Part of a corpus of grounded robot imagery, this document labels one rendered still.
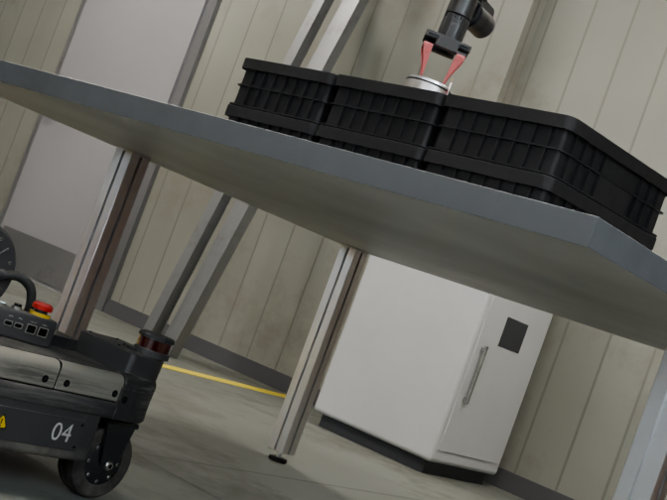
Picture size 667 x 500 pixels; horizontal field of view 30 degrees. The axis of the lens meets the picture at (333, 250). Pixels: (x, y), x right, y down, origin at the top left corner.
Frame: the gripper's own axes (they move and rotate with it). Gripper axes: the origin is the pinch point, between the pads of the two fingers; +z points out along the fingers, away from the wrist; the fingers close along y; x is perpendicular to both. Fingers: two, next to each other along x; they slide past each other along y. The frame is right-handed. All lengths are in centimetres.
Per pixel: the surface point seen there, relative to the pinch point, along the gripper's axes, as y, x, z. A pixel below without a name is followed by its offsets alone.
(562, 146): -24, 49, 14
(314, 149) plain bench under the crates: 14, 81, 35
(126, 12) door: 168, -461, -79
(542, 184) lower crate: -23, 50, 21
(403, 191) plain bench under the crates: 0, 92, 38
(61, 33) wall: 209, -503, -59
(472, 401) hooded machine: -67, -218, 57
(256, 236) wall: 42, -372, 20
